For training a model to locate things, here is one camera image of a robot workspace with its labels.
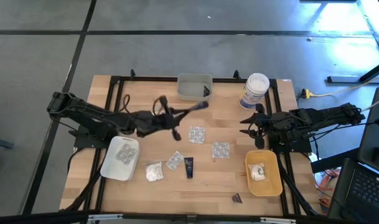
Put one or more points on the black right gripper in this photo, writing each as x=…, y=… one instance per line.
x=261, y=126

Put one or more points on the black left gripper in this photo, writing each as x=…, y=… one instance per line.
x=158, y=123

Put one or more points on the white printed sachet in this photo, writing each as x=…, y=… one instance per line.
x=126, y=154
x=220, y=150
x=197, y=134
x=175, y=160

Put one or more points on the clear cotton swab bag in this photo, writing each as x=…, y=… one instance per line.
x=257, y=172
x=154, y=171

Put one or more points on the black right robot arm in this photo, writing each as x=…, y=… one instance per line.
x=320, y=119

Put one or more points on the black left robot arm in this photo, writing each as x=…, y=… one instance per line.
x=92, y=116

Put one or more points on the light grey plastic bin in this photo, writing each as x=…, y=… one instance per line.
x=189, y=93

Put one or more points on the Lysol wipes canister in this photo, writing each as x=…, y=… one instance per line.
x=257, y=84

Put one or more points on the yellow plastic bin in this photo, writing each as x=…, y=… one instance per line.
x=270, y=186

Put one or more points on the white plastic bin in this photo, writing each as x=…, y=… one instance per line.
x=109, y=168

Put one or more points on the black standing desk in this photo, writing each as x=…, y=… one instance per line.
x=341, y=80

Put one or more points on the black monitor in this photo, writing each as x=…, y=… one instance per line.
x=376, y=140

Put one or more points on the black laptop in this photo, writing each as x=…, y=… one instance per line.
x=369, y=189

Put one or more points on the black front crossbar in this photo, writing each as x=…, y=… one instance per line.
x=52, y=217

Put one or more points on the grey furniture foot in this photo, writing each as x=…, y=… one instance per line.
x=1, y=143

